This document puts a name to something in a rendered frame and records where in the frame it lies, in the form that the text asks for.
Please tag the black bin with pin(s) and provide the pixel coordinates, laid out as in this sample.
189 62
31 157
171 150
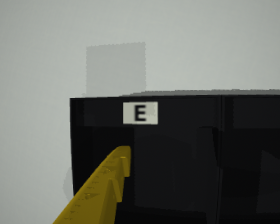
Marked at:
185 161

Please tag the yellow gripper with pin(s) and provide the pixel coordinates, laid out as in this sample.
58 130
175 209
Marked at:
96 201

